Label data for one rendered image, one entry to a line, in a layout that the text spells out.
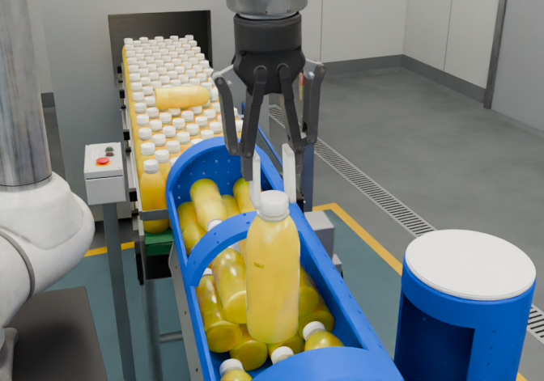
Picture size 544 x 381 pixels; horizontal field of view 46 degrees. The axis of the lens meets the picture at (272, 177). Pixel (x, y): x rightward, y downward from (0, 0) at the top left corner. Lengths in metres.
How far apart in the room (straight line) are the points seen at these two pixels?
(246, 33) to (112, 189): 1.14
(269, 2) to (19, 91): 0.59
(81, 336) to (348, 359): 0.60
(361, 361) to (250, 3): 0.48
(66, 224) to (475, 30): 5.06
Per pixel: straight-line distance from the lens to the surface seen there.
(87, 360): 1.26
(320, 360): 0.88
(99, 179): 1.78
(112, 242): 1.96
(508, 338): 1.49
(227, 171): 1.61
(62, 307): 1.40
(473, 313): 1.41
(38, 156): 1.20
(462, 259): 1.51
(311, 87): 0.75
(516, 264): 1.52
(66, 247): 1.26
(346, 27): 6.50
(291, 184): 0.79
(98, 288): 3.28
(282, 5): 0.69
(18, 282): 1.18
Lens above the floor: 1.81
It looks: 25 degrees down
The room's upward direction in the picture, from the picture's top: straight up
